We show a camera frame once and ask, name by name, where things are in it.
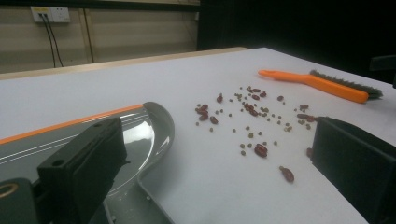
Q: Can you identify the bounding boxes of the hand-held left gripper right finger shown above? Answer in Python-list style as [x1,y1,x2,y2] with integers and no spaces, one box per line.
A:
[311,116,396,224]

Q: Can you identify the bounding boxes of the white wall socket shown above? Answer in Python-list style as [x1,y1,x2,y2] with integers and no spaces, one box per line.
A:
[30,6,71,23]

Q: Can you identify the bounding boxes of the white table sheet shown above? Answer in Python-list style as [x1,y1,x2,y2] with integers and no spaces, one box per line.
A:
[0,47,396,224]

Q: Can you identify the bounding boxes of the wooden table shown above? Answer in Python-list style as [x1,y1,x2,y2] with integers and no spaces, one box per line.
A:
[0,46,250,81]

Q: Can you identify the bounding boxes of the black curtain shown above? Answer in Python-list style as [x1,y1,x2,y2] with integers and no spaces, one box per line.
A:
[197,0,396,85]

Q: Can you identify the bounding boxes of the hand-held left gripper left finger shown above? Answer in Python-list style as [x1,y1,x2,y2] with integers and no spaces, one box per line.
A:
[36,117,129,224]

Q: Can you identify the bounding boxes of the grey dustpan with orange edge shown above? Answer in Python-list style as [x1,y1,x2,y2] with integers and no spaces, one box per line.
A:
[0,102,176,224]

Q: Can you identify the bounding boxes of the orange brush with grey bristles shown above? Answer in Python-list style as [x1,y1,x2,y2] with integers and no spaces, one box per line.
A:
[257,68,385,105]

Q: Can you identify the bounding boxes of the red kidney beans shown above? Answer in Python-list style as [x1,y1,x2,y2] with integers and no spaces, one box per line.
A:
[194,87,319,184]

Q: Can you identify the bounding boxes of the pile of red beans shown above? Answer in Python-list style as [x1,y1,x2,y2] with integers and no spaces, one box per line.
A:
[195,88,312,157]

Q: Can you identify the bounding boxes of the black wall cable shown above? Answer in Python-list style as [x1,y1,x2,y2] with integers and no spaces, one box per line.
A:
[82,8,95,64]
[45,13,64,68]
[38,13,57,68]

